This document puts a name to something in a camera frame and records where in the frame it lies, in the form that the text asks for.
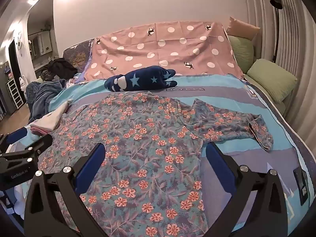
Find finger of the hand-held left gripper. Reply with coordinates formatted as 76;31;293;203
17;134;54;157
0;126;28;153

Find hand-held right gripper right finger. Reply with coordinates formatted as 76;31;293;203
205;142;288;237

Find blue and purple bed sheet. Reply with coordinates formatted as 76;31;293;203
25;73;316;237

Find floral blue shirt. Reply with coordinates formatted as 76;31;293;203
37;91;274;237

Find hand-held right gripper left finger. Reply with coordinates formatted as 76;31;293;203
24;143;106;237

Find white shelf rack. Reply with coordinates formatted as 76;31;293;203
7;79;24;109

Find pink polka dot sheet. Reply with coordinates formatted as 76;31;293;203
85;21;245;82

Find black clothes heap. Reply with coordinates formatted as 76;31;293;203
41;58;79;81

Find white cat figure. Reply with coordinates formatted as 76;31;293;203
19;75;27;97

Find small green pillow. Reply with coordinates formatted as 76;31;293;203
228;35;255;72

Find black phone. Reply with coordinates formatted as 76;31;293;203
293;169;309;206

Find beige pillow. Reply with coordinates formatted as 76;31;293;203
226;17;261;41

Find dark blue fleece blanket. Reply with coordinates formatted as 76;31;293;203
26;79;67;124

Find large green pillow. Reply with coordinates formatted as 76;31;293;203
246;59;298;104

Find folded white and pink clothes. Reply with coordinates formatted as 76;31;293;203
30;102;70;136

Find black floor lamp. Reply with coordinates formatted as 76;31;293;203
269;0;283;62

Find dark patterned cushion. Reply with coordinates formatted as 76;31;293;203
63;39;94;67

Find navy star print cloth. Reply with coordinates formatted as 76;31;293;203
105;66;178;92

